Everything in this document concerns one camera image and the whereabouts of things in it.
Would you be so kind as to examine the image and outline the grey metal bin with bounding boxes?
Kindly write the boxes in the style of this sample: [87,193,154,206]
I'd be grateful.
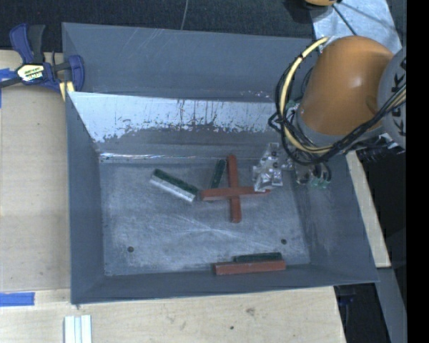
[61,21,380,305]

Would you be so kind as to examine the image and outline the black cylinder on white bracket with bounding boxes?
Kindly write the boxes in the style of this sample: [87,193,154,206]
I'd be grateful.
[357,136,407,162]

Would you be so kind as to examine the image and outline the dark green flat block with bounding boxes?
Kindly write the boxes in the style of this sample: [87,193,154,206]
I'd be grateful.
[149,168,200,204]
[208,159,227,190]
[232,251,284,264]

